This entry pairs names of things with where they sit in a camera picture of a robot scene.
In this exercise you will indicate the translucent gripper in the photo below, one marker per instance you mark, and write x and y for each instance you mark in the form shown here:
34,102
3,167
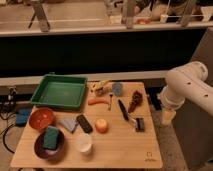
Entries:
167,116

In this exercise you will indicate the blue box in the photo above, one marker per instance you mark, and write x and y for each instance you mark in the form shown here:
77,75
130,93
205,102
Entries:
22,116

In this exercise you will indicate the black brush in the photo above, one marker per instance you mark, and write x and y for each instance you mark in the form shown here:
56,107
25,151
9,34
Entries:
137,123

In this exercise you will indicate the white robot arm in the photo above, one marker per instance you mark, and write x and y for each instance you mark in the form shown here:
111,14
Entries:
185,82

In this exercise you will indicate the green plastic tray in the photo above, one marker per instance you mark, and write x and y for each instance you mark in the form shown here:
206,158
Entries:
60,91

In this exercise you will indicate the orange yellow apple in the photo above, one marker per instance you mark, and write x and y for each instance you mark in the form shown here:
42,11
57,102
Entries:
101,125

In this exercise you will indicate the white paper cup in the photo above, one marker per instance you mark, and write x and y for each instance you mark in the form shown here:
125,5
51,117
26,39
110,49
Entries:
83,143

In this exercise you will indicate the dark purple plate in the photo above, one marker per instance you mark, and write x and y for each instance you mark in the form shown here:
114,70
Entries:
48,154

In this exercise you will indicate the dark red grape bunch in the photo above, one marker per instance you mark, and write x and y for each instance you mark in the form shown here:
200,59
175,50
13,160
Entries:
136,100

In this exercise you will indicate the black remote control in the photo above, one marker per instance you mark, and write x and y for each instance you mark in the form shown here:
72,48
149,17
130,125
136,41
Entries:
85,125

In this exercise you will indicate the yellow toy object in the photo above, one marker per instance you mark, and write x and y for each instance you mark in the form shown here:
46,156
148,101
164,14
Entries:
100,88

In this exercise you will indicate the red bowl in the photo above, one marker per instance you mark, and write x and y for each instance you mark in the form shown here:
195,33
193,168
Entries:
41,118

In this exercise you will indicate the grey folded cloth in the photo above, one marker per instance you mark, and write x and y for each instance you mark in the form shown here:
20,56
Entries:
69,124

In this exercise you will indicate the green sponge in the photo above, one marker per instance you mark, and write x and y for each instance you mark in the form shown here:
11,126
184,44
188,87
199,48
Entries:
50,138

